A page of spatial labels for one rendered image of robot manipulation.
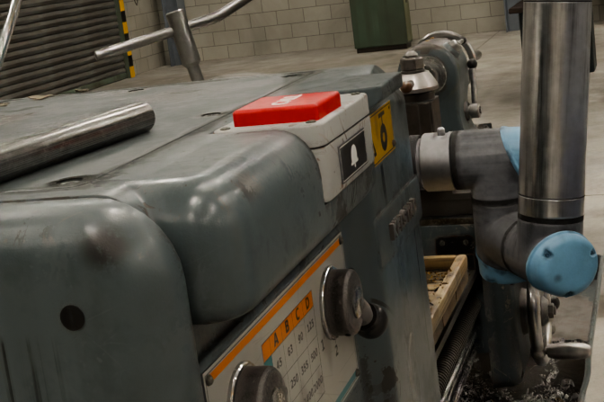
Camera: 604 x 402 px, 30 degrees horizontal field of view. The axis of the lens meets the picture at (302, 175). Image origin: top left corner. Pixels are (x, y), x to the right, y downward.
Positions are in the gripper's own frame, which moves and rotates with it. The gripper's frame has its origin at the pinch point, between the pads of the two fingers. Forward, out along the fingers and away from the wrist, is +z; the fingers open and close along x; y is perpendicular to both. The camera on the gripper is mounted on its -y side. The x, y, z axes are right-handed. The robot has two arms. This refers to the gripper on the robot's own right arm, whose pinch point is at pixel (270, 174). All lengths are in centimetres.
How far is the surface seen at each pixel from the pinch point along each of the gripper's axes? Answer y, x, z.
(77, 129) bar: -74, 19, -16
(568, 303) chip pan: 104, -54, -25
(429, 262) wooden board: 18.8, -18.3, -15.5
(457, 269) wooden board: 13.0, -17.7, -20.7
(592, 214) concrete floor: 387, -108, -7
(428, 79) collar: 41.2, 5.6, -13.2
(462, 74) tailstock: 98, -1, -8
